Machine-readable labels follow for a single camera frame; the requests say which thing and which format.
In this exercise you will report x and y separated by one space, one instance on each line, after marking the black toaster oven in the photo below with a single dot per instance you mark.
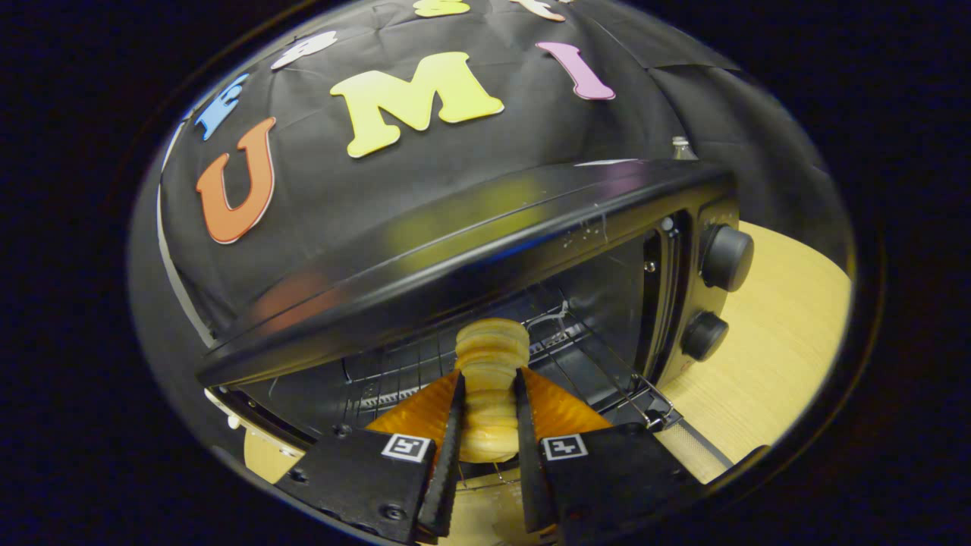
455 250

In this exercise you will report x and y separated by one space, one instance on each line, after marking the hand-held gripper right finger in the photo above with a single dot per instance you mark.
531 485

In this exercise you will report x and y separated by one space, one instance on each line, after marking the yellow ridged bread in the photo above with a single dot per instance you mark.
491 356

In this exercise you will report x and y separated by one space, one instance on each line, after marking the green drink bottle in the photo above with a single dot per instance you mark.
683 150

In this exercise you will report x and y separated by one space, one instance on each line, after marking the black backdrop cloth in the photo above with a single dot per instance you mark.
341 205

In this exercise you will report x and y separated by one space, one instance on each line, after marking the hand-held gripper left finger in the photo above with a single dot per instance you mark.
447 470

